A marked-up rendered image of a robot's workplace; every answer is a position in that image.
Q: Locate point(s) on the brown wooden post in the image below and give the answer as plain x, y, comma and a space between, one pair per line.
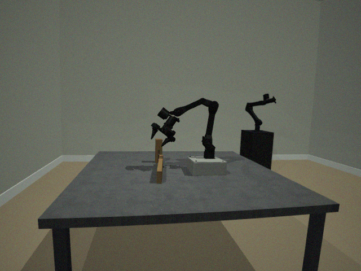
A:
158, 149

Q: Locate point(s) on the wooden side rail with metal hooks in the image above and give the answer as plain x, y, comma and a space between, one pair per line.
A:
159, 169

